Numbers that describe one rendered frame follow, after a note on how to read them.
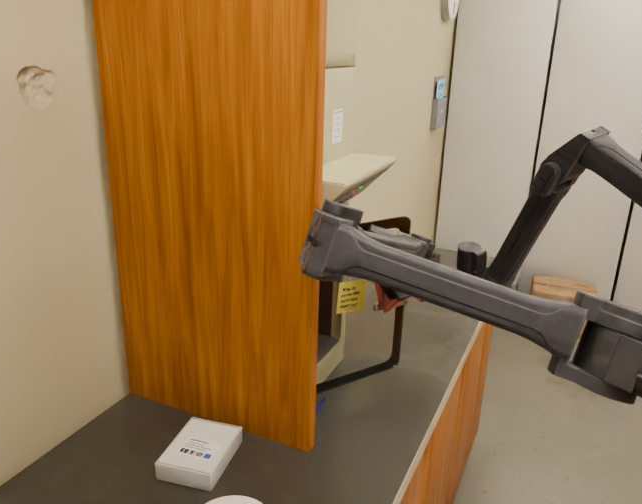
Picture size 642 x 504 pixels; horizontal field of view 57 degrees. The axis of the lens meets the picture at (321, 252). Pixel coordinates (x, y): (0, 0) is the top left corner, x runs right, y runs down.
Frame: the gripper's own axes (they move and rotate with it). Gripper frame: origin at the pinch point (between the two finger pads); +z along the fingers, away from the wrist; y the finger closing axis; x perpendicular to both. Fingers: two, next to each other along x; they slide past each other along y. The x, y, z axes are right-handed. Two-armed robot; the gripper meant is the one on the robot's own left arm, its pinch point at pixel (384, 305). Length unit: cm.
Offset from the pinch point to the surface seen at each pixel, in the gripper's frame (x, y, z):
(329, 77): -8, -34, -38
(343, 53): -2, -39, -41
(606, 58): 269, -136, 11
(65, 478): -69, 1, 28
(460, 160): 225, -167, 104
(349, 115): 2.7, -35.8, -27.4
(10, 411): -76, -13, 22
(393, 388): 7.2, 8.6, 24.7
